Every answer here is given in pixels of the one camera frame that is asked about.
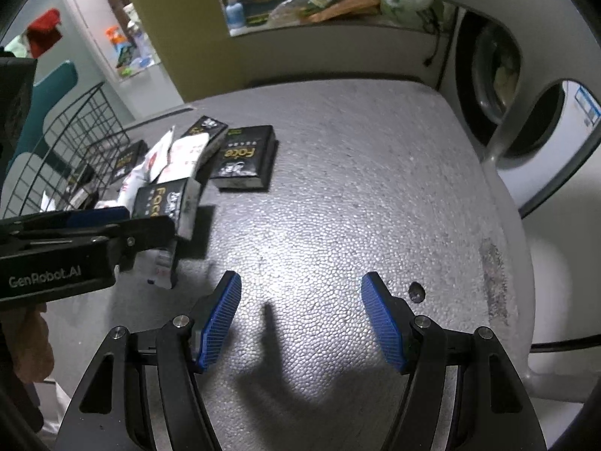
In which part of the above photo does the white washing machine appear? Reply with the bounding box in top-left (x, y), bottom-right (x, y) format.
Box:
top-left (451, 7), bottom-right (601, 217)

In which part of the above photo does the black tissue pack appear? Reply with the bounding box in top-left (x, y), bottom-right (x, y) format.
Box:
top-left (130, 177), bottom-right (204, 241)
top-left (181, 115), bottom-right (229, 157)
top-left (210, 124), bottom-right (278, 192)

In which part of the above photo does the red cloth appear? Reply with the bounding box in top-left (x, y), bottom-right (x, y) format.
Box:
top-left (24, 8), bottom-right (63, 57)

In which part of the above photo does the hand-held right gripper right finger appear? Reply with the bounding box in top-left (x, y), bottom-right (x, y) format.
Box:
top-left (361, 271), bottom-right (548, 451)

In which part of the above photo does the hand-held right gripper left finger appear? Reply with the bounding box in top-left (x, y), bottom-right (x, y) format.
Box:
top-left (56, 270), bottom-right (242, 451)

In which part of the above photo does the person's left forearm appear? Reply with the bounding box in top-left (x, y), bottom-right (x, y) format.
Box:
top-left (9, 303), bottom-right (54, 383)

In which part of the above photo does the black power cable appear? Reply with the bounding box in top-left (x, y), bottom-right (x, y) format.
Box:
top-left (423, 5), bottom-right (458, 69)

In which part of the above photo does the black wire basket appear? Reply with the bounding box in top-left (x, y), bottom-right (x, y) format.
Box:
top-left (0, 81), bottom-right (151, 219)

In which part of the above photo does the thin black cable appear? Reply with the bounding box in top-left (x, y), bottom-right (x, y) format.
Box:
top-left (530, 336), bottom-right (601, 353)

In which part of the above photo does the light green plastic bag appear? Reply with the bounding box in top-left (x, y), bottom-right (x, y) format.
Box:
top-left (379, 0), bottom-right (444, 33)

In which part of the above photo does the purple bottle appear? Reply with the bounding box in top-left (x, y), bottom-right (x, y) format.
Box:
top-left (126, 19), bottom-right (151, 64)

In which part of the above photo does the grey chair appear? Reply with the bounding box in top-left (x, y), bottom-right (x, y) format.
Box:
top-left (385, 0), bottom-right (601, 405)

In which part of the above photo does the small blue bottle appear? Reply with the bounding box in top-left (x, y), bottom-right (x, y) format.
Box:
top-left (224, 0), bottom-right (247, 33)

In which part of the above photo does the teal chair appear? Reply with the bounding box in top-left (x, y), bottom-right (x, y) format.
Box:
top-left (7, 60), bottom-right (78, 174)

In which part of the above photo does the olive window post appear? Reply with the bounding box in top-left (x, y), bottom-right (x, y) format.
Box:
top-left (115, 0), bottom-right (249, 104)

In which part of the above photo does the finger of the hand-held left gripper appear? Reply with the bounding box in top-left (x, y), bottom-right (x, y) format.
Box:
top-left (0, 206), bottom-right (130, 239)
top-left (0, 215), bottom-right (175, 273)

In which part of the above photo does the white cabinet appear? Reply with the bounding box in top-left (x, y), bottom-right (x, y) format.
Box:
top-left (60, 0), bottom-right (163, 84)

